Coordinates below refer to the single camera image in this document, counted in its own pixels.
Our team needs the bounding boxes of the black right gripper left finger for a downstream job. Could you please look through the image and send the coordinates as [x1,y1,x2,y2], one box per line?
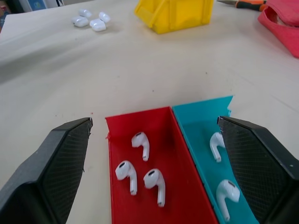
[0,117,93,224]

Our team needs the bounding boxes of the white earbud case top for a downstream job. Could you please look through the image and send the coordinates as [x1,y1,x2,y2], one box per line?
[78,8,93,19]

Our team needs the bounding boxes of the white earbud case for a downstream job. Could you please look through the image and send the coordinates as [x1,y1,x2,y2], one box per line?
[89,18,107,32]
[78,8,93,19]
[71,15,90,28]
[98,11,111,23]

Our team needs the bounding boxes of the pink fabric pouch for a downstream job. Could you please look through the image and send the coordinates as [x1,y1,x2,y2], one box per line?
[257,0,299,58]

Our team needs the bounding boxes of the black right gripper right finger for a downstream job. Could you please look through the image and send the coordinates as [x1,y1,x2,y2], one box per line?
[216,115,299,224]

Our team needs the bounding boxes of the yellow plastic bin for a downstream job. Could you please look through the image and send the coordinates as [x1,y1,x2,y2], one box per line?
[134,0,214,35]

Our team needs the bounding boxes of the blue open tray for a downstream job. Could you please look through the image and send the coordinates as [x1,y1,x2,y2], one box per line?
[171,95,261,224]

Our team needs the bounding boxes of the red open tray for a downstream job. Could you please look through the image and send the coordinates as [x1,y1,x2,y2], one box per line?
[105,106,219,224]

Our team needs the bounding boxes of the white earbud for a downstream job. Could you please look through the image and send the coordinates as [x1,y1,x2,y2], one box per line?
[209,132,227,163]
[115,160,138,196]
[143,168,166,208]
[131,132,150,162]
[215,179,241,222]

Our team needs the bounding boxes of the orange black pliers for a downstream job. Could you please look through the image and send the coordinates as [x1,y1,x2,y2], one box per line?
[216,0,267,11]

